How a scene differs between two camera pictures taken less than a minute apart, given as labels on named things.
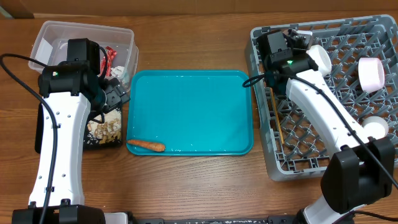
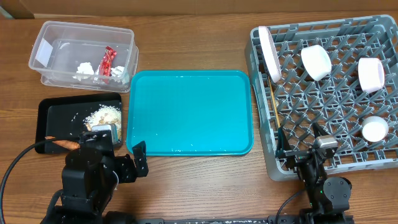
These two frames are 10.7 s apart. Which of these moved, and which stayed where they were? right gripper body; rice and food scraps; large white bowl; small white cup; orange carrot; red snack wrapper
Moved: right gripper body; orange carrot
Stayed: red snack wrapper; small white cup; rice and food scraps; large white bowl
